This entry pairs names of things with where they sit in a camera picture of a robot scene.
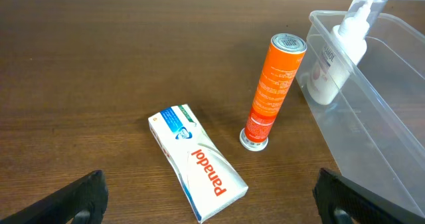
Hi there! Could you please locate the orange tablet tube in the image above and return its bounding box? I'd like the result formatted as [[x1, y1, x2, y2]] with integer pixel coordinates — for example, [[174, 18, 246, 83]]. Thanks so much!
[[240, 33, 307, 152]]

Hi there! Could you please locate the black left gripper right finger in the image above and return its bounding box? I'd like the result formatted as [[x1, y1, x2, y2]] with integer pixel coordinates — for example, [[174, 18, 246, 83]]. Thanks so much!
[[313, 168, 424, 224]]

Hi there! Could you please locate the clear plastic container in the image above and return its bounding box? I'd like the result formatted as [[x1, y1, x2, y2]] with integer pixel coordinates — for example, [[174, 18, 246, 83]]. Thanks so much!
[[305, 13, 424, 216]]

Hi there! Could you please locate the white Panadol box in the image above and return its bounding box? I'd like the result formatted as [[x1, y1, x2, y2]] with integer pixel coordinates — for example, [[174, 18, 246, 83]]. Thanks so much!
[[148, 104, 248, 223]]

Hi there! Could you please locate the white pump bottle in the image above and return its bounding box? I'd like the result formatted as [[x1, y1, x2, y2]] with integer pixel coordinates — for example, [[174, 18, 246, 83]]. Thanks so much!
[[307, 0, 388, 105]]

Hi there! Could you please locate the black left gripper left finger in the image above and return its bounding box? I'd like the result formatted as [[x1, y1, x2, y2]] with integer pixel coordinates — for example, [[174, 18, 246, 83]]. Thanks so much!
[[1, 170, 108, 223]]

